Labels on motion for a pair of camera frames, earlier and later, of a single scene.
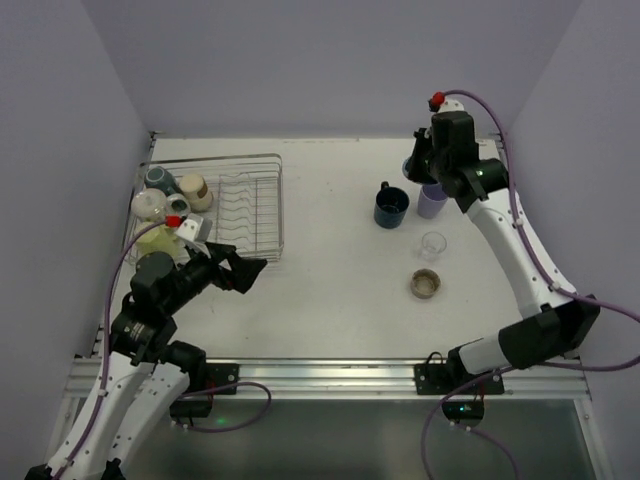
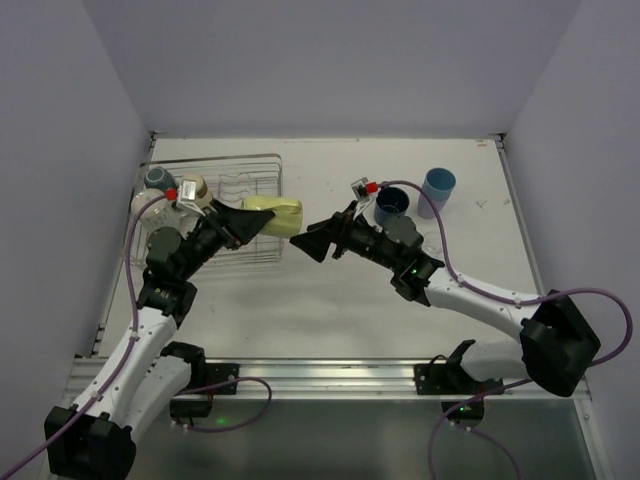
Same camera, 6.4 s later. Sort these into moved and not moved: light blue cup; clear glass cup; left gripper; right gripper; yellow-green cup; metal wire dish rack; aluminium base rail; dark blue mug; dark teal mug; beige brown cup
Moved: right gripper; yellow-green cup; light blue cup; left gripper
Not moved: dark teal mug; aluminium base rail; dark blue mug; beige brown cup; metal wire dish rack; clear glass cup
